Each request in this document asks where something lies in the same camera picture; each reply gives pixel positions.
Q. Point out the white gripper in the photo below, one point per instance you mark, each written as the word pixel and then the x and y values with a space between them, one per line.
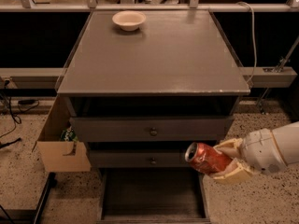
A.
pixel 259 150

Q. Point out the red coke can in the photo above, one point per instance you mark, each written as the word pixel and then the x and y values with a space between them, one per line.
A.
pixel 206 159

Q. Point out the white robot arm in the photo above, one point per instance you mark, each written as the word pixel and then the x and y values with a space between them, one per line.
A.
pixel 287 139

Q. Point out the grey bottom drawer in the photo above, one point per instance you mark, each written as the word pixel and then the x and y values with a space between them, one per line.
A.
pixel 152 196

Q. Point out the grey drawer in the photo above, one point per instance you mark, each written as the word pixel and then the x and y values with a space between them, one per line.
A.
pixel 151 129
pixel 138 158
pixel 152 196

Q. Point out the grey drawer cabinet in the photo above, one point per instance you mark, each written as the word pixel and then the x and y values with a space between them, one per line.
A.
pixel 175 65

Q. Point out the grey middle drawer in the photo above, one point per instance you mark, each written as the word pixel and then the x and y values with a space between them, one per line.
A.
pixel 138 158

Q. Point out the grey top drawer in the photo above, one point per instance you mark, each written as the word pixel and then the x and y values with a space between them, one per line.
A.
pixel 151 129

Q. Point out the green chip bag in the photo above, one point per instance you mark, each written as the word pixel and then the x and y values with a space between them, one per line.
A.
pixel 68 135

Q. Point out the white bowl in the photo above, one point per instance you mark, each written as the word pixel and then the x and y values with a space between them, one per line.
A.
pixel 129 20

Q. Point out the cardboard box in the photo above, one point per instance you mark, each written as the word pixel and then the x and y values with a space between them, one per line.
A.
pixel 58 153

